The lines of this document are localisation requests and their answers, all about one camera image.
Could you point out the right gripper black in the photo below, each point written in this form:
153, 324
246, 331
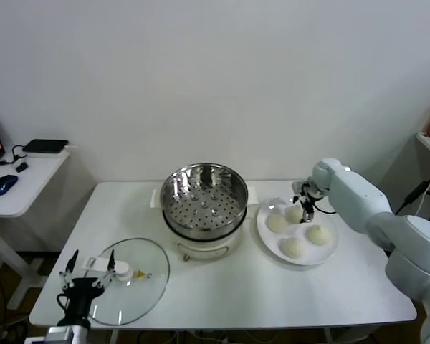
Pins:
308, 200

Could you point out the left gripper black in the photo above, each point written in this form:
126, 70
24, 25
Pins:
80, 294

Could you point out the white steamed baozi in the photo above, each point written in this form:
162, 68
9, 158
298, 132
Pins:
292, 215
319, 235
292, 248
277, 223

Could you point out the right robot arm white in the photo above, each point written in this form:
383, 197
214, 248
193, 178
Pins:
362, 200

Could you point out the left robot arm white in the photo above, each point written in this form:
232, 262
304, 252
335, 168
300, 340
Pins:
81, 335

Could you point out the stainless steel steamer basket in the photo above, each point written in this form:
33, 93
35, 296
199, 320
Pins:
204, 211

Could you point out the white round plate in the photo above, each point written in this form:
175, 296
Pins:
308, 254

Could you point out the white side table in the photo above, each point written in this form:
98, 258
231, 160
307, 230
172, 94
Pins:
25, 193

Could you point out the blue computer mouse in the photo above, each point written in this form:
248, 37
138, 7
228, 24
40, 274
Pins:
3, 184

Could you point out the small black adapter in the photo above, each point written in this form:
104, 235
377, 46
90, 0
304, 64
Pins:
21, 167

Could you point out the flat black box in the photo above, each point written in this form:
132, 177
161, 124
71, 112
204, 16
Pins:
44, 145

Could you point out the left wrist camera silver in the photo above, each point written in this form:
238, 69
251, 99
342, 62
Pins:
59, 333

